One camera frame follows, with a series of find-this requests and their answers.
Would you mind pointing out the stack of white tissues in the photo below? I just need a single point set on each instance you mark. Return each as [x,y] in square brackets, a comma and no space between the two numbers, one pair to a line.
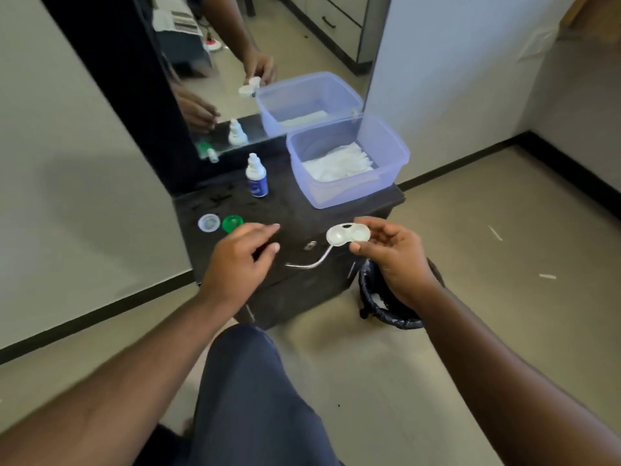
[337,164]

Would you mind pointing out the person's right hand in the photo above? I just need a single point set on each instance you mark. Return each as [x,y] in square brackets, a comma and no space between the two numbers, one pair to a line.
[402,266]

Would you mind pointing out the blue white solution bottle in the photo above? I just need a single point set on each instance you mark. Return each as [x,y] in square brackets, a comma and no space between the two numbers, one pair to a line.
[257,181]

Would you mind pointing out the silver drawer lock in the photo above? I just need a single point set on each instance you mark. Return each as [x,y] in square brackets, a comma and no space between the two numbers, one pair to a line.
[310,246]

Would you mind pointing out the white contact lens case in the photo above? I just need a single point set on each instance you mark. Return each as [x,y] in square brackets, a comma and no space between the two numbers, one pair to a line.
[339,236]

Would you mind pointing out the black dresser cabinet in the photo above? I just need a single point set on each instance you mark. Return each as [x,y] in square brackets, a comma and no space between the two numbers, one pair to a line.
[301,286]

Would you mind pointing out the dresser mirror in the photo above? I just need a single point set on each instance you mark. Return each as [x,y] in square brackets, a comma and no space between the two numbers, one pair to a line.
[286,43]

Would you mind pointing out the white wall switch plate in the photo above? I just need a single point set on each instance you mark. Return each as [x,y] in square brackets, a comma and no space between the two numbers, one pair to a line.
[536,45]

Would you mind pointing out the clear blue plastic container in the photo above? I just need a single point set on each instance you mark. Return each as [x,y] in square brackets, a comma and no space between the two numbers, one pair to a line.
[383,150]

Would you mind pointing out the black lined trash bin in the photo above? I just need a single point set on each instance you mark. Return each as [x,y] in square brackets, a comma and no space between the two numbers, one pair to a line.
[383,315]

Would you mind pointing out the white clear lens cap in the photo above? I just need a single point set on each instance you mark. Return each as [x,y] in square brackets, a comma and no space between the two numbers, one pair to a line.
[209,223]

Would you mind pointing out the person's left hand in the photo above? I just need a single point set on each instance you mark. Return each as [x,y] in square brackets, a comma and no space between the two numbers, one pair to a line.
[233,271]

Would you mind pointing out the person's right forearm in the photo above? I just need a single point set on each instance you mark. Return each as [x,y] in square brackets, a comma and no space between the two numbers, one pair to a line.
[509,393]

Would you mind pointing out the grey trousers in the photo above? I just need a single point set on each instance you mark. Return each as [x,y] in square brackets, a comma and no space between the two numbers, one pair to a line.
[252,407]

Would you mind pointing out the white floor scrap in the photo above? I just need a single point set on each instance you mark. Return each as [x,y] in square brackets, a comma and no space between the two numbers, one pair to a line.
[495,233]
[547,276]

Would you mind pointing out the green lens cap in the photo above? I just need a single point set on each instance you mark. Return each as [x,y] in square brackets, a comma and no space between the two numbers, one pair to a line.
[232,224]

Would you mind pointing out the person's left forearm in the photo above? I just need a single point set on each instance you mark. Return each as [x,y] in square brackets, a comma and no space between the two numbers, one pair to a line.
[126,383]

